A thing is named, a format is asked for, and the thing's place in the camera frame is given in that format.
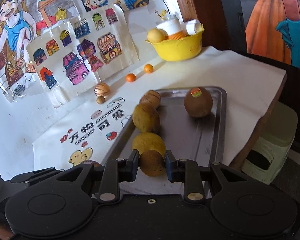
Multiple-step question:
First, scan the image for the yellow round fruit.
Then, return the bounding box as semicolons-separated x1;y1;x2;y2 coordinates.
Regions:
132;132;166;155

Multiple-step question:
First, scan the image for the white jar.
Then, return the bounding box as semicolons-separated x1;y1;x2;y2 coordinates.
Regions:
156;15;182;35

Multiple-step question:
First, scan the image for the yellow pear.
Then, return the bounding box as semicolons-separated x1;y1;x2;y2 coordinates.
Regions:
147;28;167;43

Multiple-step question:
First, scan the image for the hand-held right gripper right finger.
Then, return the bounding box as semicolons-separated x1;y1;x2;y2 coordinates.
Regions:
164;149;248;203

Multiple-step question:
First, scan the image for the large yellow-green fruit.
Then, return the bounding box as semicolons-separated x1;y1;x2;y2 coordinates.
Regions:
132;103;161;133

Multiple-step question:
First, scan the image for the pale green plastic stool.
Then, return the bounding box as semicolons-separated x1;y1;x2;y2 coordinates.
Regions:
241;101;298;184

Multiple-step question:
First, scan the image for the white printed tablecloth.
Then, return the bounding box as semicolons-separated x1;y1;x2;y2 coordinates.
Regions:
32;45;287;195

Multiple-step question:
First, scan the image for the yellow bowl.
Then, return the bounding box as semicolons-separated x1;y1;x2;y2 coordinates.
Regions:
145;25;205;62

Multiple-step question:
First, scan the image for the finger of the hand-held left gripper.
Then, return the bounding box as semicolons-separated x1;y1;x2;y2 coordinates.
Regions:
11;167;65;184

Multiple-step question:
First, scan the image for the orange dress girl poster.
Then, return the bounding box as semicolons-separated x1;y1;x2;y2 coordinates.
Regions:
245;0;300;72

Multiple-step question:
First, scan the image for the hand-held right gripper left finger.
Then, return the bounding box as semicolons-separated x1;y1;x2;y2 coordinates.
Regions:
55;149;141;202

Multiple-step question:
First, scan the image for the black door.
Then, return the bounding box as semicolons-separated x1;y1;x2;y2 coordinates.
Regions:
190;0;250;53

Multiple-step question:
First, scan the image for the boy with fan drawing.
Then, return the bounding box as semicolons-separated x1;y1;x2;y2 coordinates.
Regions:
0;0;90;103

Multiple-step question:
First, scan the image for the orange paper cup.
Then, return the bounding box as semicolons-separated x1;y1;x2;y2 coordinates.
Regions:
168;30;185;41

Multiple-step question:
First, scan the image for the colourful houses drawing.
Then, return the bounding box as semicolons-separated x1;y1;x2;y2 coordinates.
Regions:
26;4;140;109

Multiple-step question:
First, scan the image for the brown kiwi with sticker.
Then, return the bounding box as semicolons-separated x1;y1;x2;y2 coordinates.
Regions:
184;87;213;118

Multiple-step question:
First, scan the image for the metal tray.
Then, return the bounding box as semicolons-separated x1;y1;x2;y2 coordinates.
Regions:
104;85;227;198

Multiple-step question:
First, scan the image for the wooden door frame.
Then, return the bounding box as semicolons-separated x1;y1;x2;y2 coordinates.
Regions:
170;0;198;23

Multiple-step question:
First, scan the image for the golden brown streaked fruit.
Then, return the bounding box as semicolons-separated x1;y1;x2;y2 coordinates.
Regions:
139;150;166;177

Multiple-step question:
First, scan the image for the white paper box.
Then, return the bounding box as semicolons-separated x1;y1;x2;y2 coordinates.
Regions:
182;19;203;35

